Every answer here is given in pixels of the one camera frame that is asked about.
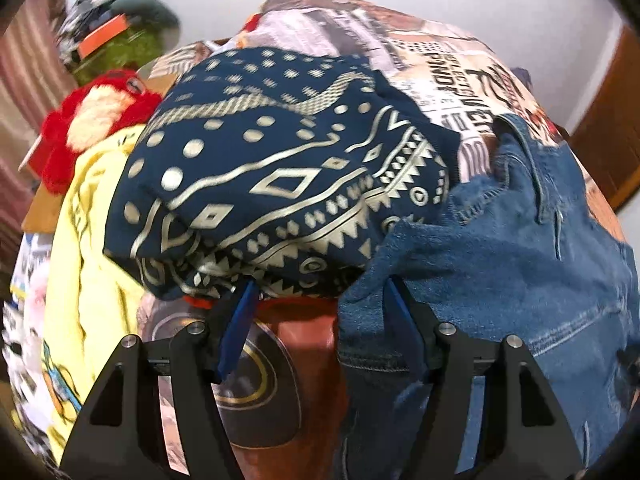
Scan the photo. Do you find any red garment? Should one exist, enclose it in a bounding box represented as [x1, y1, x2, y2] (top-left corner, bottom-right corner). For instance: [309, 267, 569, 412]
[182, 296, 216, 310]

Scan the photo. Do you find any red plush toy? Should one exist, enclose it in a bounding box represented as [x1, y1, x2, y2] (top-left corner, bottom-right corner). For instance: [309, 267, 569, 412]
[29, 70, 162, 195]

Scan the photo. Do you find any wooden door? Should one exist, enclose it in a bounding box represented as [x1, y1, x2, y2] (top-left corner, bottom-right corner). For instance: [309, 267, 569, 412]
[570, 26, 640, 210]

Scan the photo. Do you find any wooden board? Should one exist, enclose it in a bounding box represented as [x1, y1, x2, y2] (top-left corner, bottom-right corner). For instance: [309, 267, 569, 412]
[22, 183, 64, 234]

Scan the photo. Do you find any yellow cartoon blanket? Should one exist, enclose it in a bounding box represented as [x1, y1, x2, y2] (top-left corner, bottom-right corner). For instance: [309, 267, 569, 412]
[41, 125, 144, 462]

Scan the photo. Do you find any blue denim jacket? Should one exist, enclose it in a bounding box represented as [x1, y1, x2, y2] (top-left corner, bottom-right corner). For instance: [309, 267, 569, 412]
[334, 115, 639, 479]

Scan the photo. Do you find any printed newspaper bedspread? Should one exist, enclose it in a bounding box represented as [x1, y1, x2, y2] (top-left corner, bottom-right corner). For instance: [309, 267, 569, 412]
[134, 0, 629, 480]

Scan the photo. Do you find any green box with orange label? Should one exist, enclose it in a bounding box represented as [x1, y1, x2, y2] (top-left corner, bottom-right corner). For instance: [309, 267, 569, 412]
[58, 0, 180, 86]

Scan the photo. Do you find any navy patterned garment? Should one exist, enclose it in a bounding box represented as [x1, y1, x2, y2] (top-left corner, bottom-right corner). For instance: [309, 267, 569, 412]
[104, 47, 460, 299]

